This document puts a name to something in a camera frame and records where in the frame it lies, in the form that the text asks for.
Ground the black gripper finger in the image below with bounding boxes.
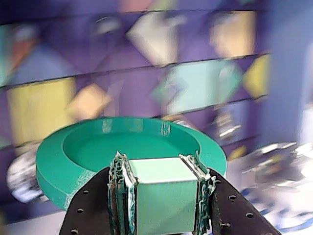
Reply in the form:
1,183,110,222
178,150,282,235
58,150,137,235

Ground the green round bowl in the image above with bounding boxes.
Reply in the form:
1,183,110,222
35,117,228,235

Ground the steel toy pot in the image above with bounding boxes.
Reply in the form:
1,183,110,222
244,141,313,179

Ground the metal skimmer spoon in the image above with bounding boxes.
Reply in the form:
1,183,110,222
6,156,48,204

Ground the small metal spoon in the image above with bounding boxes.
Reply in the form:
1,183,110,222
215,105,245,144

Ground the blue toy kitchen unit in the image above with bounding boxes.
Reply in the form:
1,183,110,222
0,0,313,235

